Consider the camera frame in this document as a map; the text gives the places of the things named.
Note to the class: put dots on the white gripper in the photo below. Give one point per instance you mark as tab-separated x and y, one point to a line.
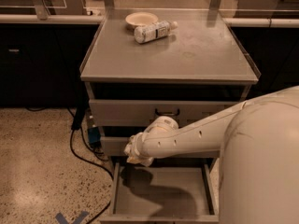
139	146

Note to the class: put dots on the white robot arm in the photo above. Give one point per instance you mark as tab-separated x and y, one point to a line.
258	142

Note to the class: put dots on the middle grey drawer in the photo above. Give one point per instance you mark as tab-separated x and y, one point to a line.
115	145

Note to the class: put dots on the grey drawer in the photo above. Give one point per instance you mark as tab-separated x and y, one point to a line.
141	113
161	195
115	145

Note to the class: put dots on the top grey drawer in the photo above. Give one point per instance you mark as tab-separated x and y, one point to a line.
141	113

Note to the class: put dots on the bottom grey drawer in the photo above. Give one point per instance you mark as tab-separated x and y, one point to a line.
161	195

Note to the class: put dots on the grey drawer cabinet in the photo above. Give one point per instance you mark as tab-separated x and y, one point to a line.
201	60

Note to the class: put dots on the blue power box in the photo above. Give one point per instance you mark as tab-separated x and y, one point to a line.
94	137

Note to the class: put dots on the blue tape cross mark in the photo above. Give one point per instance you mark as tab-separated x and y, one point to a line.
61	219

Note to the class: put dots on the white plastic bottle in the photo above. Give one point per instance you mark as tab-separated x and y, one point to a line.
145	34

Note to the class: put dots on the white bowl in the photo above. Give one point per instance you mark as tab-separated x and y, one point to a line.
140	19

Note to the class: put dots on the white horizontal rail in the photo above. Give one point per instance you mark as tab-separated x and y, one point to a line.
77	19

